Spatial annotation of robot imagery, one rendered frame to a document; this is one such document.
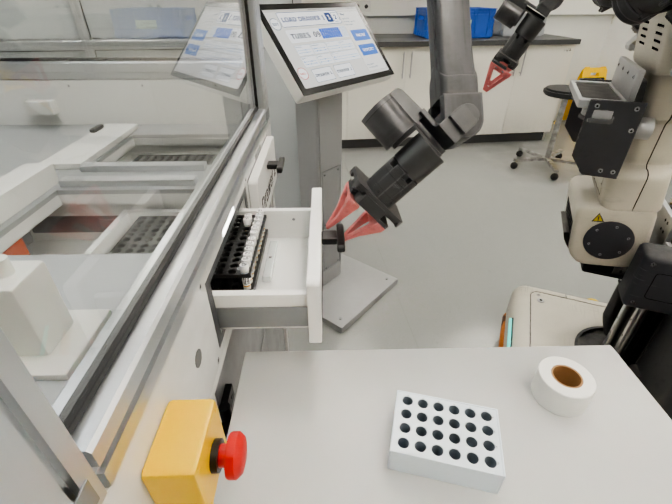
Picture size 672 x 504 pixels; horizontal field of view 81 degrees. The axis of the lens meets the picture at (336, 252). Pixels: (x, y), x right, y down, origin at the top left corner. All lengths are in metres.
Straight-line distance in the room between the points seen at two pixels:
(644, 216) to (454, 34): 0.67
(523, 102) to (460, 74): 3.61
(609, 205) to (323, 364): 0.78
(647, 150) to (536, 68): 3.14
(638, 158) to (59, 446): 1.11
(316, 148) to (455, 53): 1.00
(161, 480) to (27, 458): 0.14
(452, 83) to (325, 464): 0.53
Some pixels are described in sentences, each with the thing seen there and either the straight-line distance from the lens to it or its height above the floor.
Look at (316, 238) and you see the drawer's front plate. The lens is 0.57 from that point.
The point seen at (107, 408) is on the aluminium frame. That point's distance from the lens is 0.33.
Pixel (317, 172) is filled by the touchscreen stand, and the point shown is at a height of 0.62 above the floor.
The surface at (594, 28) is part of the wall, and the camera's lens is 5.28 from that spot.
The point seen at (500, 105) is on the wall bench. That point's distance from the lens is 4.13.
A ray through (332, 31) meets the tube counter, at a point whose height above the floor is 1.11.
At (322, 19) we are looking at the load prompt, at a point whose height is 1.15.
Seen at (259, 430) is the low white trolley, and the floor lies 0.76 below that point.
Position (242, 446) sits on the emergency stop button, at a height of 0.89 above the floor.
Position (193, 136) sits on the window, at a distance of 0.55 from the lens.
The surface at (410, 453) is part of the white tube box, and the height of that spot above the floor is 0.80.
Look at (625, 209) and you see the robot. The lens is 1.12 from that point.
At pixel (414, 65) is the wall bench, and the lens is 3.73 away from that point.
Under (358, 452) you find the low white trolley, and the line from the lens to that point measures 0.54.
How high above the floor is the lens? 1.23
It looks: 33 degrees down
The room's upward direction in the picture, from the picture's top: straight up
